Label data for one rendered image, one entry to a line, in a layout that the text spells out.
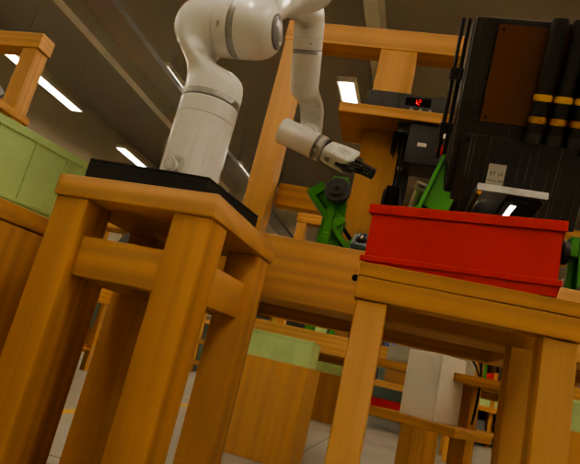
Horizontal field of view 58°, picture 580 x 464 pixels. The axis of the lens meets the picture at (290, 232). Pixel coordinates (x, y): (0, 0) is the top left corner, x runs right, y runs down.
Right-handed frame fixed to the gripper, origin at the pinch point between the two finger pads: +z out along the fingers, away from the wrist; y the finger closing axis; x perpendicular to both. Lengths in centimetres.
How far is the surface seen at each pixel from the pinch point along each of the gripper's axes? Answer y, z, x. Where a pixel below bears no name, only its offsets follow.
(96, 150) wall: 609, -663, 513
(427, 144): 27.8, 10.1, -5.5
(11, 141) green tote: -79, -56, -9
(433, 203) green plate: -10.0, 22.0, -4.6
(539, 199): -20, 44, -22
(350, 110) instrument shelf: 26.9, -19.2, -5.5
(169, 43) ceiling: 488, -430, 185
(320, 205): -18.3, -5.8, 7.7
